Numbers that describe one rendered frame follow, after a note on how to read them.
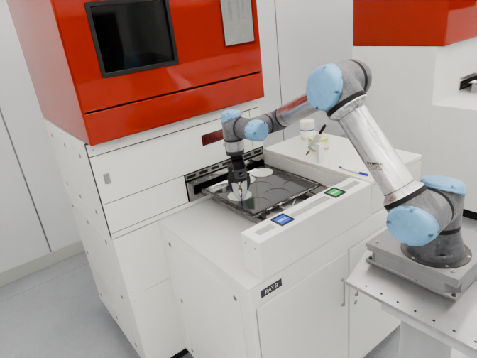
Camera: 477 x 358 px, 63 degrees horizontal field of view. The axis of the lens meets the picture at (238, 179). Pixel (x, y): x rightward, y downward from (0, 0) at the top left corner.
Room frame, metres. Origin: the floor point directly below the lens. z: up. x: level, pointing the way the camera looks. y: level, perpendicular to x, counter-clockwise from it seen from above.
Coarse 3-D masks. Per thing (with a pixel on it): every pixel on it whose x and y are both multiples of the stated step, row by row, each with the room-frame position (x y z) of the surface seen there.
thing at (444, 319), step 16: (352, 272) 0.99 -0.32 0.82; (368, 272) 0.98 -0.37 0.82; (384, 272) 0.97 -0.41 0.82; (368, 288) 0.90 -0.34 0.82; (384, 288) 0.90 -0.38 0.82; (400, 288) 0.89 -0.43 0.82; (416, 288) 0.88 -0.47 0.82; (384, 304) 0.84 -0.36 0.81; (400, 304) 0.83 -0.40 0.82; (416, 304) 0.82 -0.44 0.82; (432, 304) 0.81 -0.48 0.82; (448, 304) 0.81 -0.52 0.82; (464, 304) 0.80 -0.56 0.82; (416, 320) 0.77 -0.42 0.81; (432, 320) 0.76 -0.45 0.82; (448, 320) 0.75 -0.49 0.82; (464, 320) 0.74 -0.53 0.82; (432, 336) 0.74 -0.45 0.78; (448, 336) 0.71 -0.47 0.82; (464, 336) 0.70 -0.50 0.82; (464, 352) 0.68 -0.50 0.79
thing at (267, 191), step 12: (264, 180) 1.58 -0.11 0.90; (276, 180) 1.56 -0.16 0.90; (288, 180) 1.55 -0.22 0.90; (300, 180) 1.53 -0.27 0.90; (216, 192) 1.51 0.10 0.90; (228, 192) 1.50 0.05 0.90; (252, 192) 1.47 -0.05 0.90; (264, 192) 1.46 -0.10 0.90; (276, 192) 1.44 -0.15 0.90; (288, 192) 1.43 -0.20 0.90; (240, 204) 1.38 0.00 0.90; (252, 204) 1.37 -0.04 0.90; (264, 204) 1.36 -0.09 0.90
